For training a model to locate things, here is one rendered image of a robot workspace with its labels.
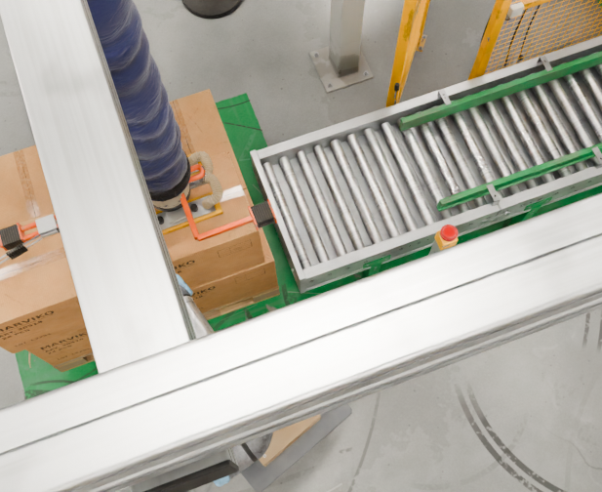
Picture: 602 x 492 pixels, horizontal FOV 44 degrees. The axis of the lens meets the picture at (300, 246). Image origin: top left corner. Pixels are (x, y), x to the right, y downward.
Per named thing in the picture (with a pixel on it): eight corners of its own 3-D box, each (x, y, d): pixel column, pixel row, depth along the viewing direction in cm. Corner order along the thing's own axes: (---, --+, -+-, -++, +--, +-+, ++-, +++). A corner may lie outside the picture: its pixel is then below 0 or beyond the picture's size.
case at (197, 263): (237, 188, 359) (228, 150, 321) (264, 262, 345) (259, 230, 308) (117, 230, 352) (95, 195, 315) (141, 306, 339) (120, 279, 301)
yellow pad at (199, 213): (215, 192, 295) (214, 186, 291) (223, 214, 292) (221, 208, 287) (134, 222, 292) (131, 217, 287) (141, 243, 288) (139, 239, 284)
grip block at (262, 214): (269, 203, 282) (268, 198, 277) (277, 223, 279) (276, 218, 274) (248, 211, 281) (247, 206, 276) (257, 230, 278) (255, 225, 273)
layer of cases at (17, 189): (219, 127, 416) (209, 88, 379) (278, 286, 383) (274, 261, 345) (10, 195, 403) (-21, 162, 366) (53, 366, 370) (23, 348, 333)
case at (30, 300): (116, 231, 352) (93, 196, 314) (140, 307, 339) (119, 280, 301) (-8, 274, 345) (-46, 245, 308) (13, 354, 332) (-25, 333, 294)
